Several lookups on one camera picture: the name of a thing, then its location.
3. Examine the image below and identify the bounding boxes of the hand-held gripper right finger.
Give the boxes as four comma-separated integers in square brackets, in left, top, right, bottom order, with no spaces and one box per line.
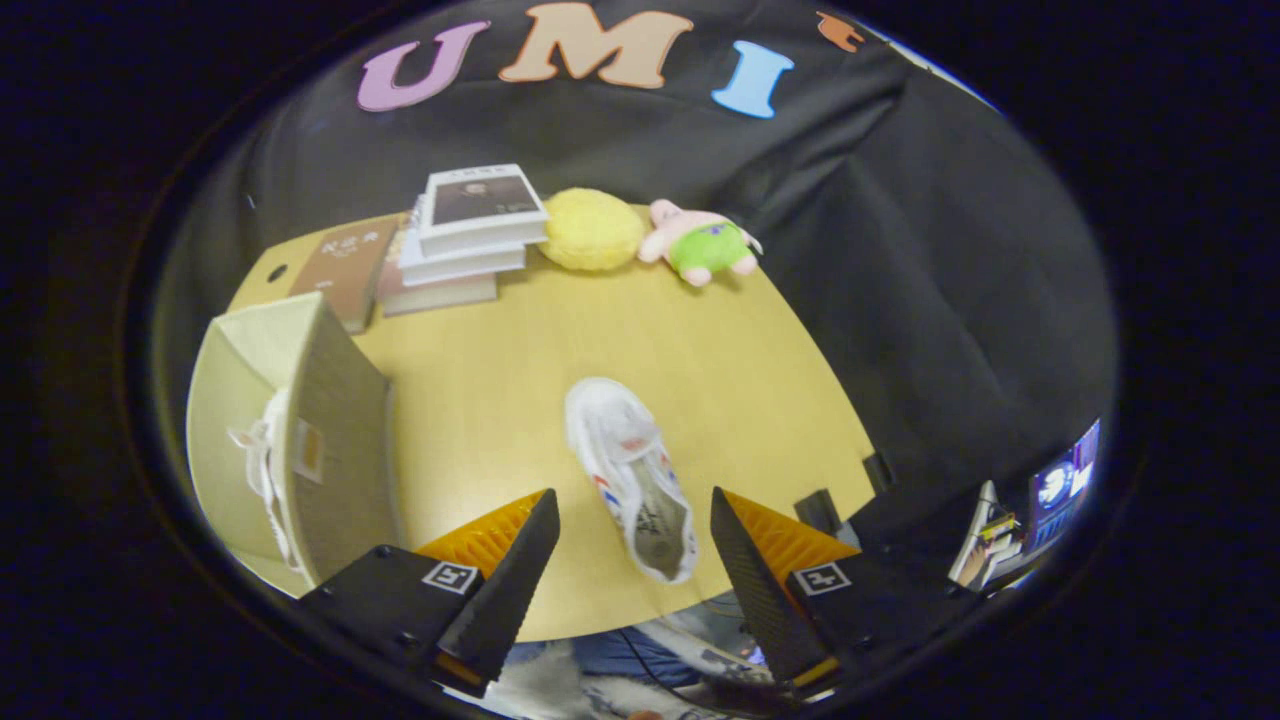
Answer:
[709,486,977,692]

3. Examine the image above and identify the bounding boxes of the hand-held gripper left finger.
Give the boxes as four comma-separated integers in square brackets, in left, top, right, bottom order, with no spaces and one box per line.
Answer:
[298,488,561,699]

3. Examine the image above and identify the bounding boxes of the white canvas shoe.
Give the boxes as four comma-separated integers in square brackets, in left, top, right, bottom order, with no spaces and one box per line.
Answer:
[564,377,700,586]
[228,388,303,573]

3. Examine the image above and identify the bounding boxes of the grey fabric storage box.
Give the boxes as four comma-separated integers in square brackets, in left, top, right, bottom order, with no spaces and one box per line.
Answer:
[187,292,403,599]

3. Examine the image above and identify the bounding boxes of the pinkish thick book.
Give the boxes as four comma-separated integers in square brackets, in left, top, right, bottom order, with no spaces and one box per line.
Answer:
[378,230,499,318]

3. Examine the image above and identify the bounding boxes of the computer monitor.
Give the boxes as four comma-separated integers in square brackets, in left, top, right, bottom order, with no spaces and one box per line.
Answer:
[1028,419,1102,552]

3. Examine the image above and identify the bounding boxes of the plain white book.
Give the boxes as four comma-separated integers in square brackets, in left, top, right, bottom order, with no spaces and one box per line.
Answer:
[398,195,528,288]

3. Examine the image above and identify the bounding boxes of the pink and green plush toy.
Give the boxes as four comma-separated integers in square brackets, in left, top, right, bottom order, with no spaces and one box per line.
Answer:
[638,199,763,288]

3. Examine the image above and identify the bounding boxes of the brown cover book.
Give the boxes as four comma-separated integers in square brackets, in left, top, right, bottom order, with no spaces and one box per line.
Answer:
[290,218,401,334]

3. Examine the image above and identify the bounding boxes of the yellow round plush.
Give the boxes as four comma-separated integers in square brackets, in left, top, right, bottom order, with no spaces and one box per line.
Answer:
[538,188,646,272]

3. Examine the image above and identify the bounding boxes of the white book with portrait cover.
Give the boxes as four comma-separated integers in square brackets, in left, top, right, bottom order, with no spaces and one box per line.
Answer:
[418,164,549,258]

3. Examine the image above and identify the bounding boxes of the black backdrop cloth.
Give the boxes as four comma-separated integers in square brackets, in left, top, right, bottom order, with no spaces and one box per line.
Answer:
[150,0,1119,561]

